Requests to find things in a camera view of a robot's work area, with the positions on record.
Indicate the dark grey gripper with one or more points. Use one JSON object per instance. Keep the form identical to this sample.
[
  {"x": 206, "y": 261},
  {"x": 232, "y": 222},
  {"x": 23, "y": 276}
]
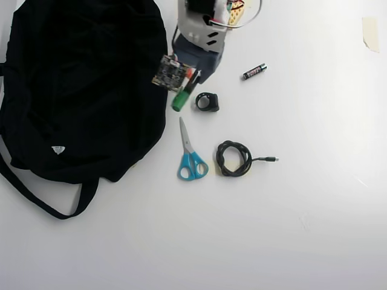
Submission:
[{"x": 203, "y": 67}]

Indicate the green marker with black body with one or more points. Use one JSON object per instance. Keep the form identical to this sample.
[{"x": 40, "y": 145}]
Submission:
[{"x": 180, "y": 101}]

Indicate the white teal grey robot arm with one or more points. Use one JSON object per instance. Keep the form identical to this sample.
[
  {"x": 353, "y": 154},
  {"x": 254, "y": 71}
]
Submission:
[{"x": 193, "y": 27}]

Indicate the black fabric bag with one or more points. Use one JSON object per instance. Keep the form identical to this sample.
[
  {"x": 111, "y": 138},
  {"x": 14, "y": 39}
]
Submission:
[{"x": 75, "y": 90}]

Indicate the black AAA battery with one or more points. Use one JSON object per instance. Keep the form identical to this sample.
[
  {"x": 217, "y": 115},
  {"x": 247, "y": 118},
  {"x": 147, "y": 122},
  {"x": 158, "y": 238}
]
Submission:
[{"x": 254, "y": 72}]

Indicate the yellow perforated base block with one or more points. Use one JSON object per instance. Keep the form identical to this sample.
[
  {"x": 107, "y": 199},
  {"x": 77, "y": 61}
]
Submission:
[{"x": 236, "y": 13}]

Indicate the beige masking tape strip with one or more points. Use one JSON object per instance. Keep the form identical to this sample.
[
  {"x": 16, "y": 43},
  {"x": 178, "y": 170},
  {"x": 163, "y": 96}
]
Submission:
[{"x": 370, "y": 33}]

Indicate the wrist camera circuit board module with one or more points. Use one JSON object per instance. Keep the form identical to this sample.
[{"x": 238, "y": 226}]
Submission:
[{"x": 169, "y": 72}]

